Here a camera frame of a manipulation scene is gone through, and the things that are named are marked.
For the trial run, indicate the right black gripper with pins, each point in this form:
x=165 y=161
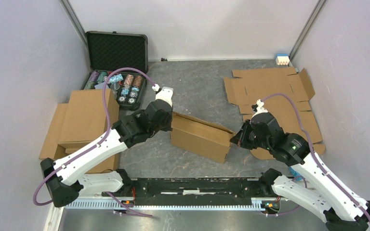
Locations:
x=239 y=139

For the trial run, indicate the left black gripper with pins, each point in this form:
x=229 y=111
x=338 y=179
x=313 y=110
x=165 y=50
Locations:
x=168 y=126

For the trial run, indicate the cardboard box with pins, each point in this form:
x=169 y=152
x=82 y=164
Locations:
x=85 y=119
x=51 y=149
x=206 y=139

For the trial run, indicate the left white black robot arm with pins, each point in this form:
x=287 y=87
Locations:
x=66 y=178

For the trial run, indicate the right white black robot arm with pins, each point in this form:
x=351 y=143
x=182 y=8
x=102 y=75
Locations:
x=333 y=202

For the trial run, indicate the black poker chip case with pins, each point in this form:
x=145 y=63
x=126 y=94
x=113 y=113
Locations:
x=109 y=51

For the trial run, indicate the stack of flat cardboard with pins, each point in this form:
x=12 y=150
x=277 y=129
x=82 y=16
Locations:
x=286 y=95

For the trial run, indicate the blue green white card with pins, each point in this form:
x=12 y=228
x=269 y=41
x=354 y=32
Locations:
x=296 y=174

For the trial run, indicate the white blue block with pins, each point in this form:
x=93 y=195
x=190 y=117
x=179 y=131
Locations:
x=282 y=59

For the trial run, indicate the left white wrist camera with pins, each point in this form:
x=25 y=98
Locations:
x=164 y=93

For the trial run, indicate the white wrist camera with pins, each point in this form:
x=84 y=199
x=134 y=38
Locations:
x=164 y=93
x=259 y=108

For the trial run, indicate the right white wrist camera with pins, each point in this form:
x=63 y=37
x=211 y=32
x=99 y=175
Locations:
x=259 y=108

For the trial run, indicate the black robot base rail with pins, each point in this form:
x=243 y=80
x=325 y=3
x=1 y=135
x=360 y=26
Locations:
x=193 y=191

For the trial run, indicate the white toothed cable duct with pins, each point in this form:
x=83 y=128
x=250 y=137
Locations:
x=113 y=205

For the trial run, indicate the left aluminium corner post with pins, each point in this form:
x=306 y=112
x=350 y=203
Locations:
x=66 y=4

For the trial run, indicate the aluminium corner post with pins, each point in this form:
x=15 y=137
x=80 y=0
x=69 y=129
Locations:
x=320 y=4
x=66 y=4

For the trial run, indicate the right aluminium corner post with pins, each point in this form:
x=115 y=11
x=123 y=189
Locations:
x=320 y=4

